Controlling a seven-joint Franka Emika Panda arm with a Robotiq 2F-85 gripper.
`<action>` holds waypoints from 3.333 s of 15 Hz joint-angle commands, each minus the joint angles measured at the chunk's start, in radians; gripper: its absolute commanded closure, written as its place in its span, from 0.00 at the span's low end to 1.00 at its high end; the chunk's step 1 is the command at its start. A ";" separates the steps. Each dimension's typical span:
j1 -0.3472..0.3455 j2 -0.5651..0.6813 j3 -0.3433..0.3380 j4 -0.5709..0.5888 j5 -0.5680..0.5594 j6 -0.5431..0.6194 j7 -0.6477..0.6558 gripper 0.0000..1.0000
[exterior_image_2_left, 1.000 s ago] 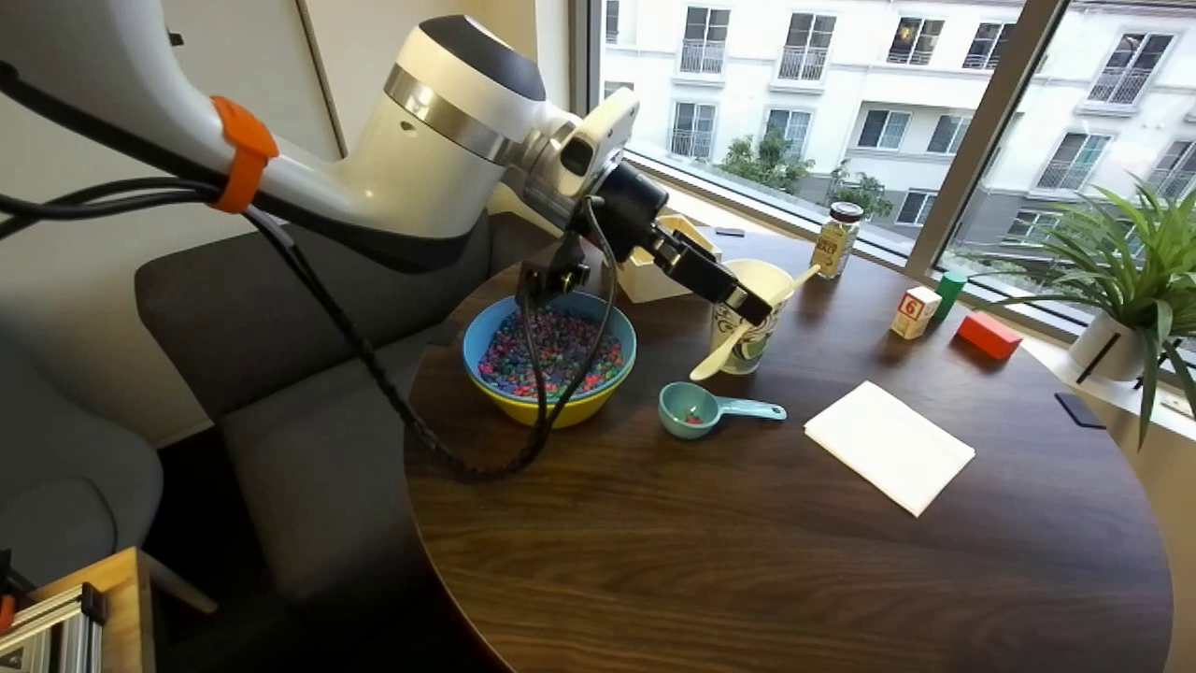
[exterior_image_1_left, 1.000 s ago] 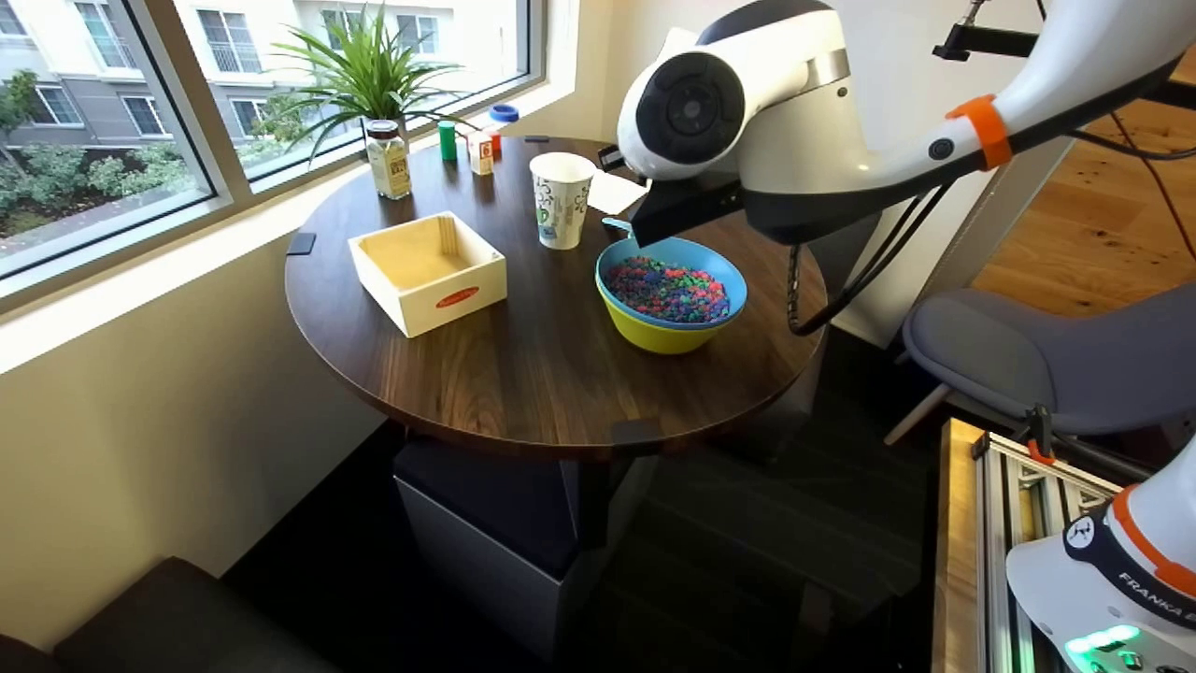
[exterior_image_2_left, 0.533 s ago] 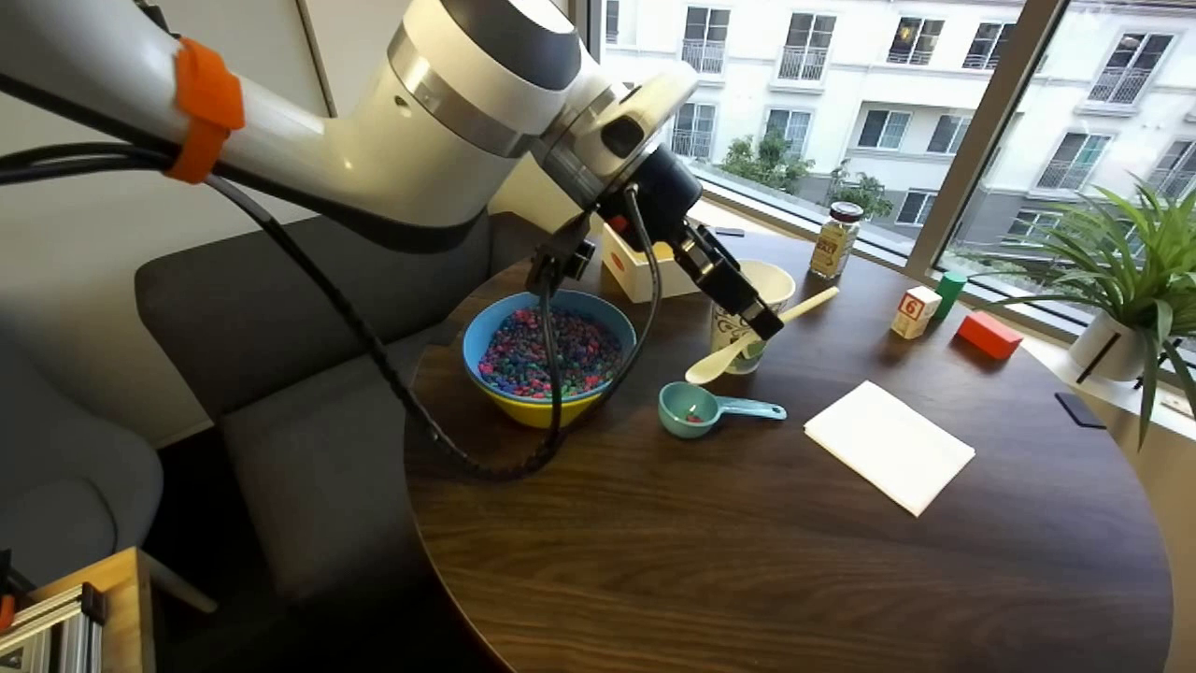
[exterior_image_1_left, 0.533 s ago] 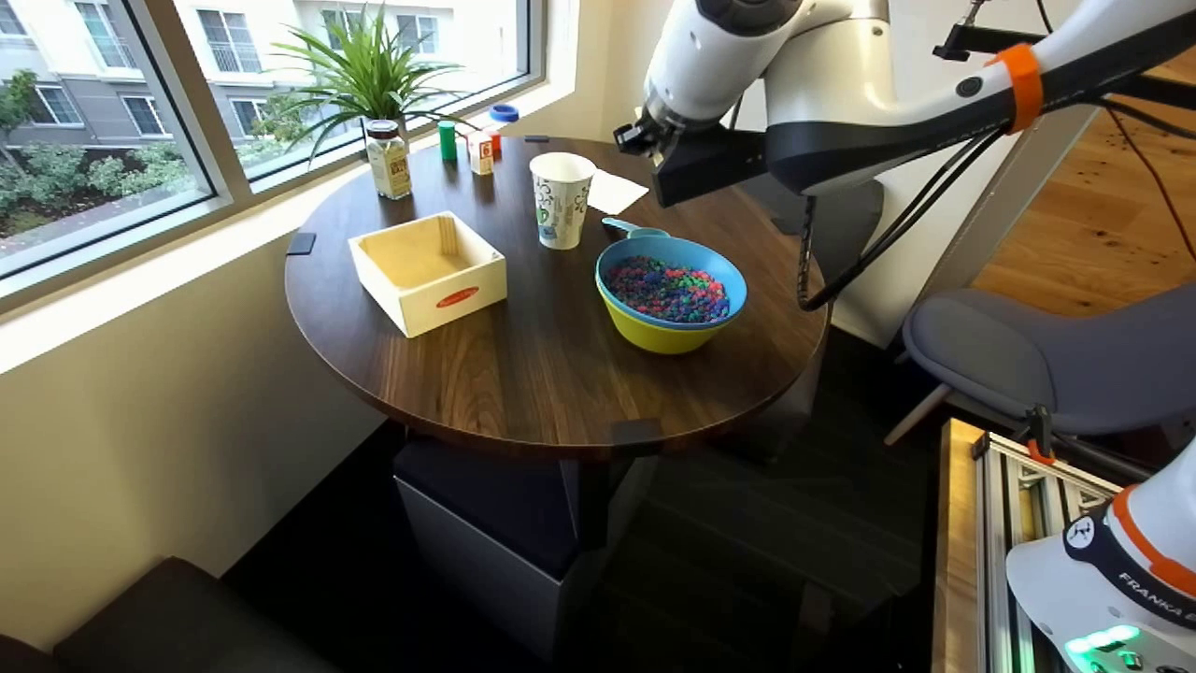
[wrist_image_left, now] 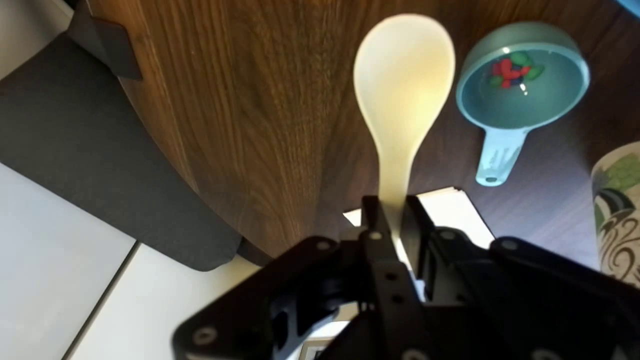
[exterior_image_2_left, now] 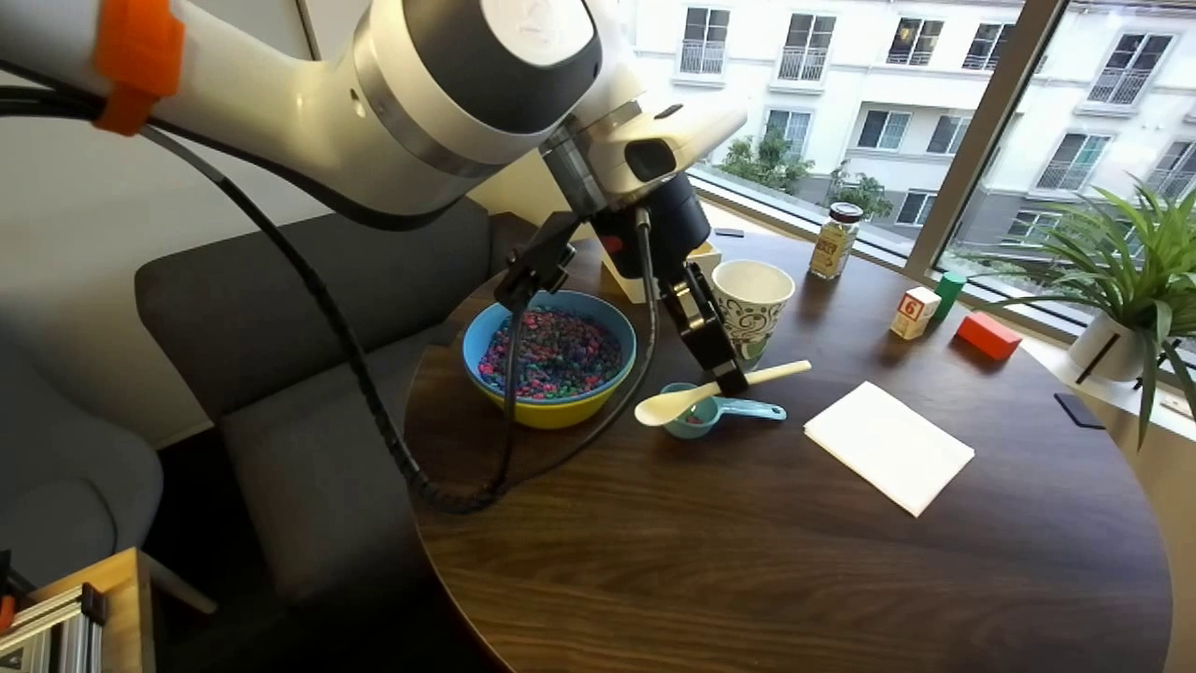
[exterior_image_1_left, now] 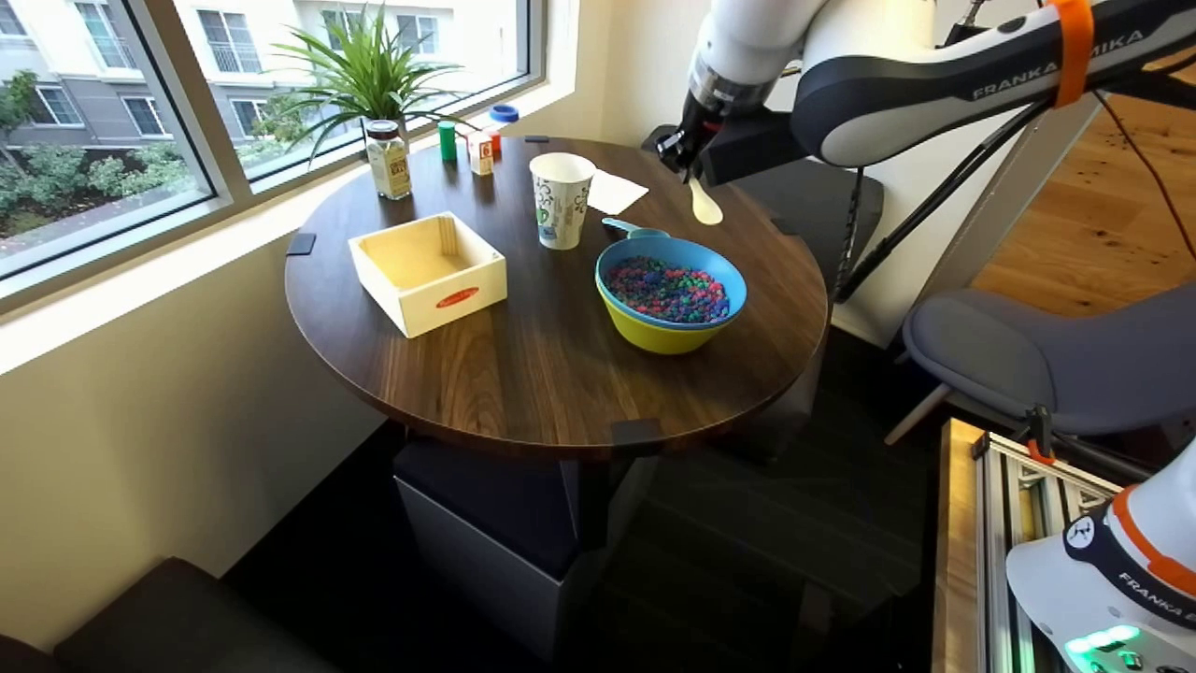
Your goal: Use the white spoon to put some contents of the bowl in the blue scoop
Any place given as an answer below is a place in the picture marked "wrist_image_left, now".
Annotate light blue measuring scoop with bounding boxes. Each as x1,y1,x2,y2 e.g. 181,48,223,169
454,20,593,190

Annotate white paper napkin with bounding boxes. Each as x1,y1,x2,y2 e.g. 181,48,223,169
342,186,497,251

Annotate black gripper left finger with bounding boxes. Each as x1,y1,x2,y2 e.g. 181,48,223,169
171,194,429,360

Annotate white plastic spoon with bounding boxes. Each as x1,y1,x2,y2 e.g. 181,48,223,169
353,13,458,258

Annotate round dark wooden table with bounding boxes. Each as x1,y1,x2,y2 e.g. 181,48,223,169
86,0,640,271

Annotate small coloured beads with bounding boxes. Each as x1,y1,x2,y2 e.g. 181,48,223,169
489,53,547,92

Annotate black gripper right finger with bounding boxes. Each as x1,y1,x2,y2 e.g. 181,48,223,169
403,194,640,360

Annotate printed paper cup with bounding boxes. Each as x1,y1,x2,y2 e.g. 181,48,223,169
591,141,640,289

